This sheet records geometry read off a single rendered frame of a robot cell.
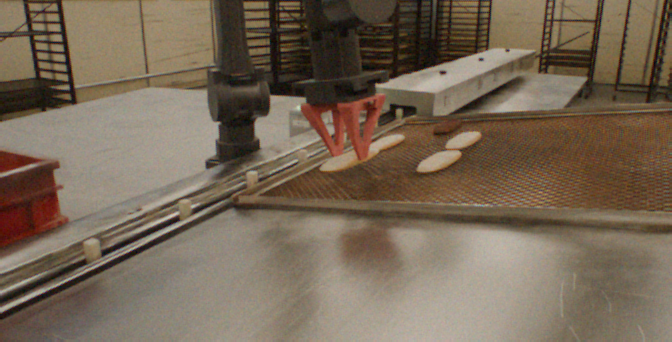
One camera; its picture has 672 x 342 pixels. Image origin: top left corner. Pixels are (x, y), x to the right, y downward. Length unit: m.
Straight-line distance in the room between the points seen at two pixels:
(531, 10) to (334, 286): 7.52
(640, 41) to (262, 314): 7.46
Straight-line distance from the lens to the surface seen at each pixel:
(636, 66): 7.73
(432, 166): 0.65
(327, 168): 0.58
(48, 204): 0.81
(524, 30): 7.85
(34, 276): 0.64
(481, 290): 0.36
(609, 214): 0.46
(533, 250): 0.42
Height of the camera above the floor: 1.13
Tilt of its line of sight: 17 degrees down
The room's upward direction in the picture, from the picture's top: straight up
